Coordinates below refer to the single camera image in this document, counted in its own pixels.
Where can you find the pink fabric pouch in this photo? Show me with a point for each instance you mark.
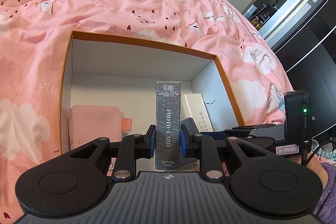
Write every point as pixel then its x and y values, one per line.
pixel 89 122

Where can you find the orange cardboard storage box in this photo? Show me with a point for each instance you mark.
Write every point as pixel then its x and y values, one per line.
pixel 120 71

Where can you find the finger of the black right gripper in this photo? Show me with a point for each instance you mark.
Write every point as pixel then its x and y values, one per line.
pixel 192 128

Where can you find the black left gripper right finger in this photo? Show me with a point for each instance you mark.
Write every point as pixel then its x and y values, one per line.
pixel 260 181

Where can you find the pink patterned duvet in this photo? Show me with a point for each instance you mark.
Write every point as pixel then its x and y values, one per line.
pixel 34 39

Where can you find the purple fuzzy sleeve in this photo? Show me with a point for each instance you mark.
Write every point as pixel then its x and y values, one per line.
pixel 325 209

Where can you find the black wardrobe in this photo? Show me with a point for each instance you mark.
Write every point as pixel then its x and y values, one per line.
pixel 308 57

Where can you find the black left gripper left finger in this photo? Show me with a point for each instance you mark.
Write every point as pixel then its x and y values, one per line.
pixel 78 180

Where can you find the black photo card box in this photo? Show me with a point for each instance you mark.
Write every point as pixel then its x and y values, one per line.
pixel 168 124

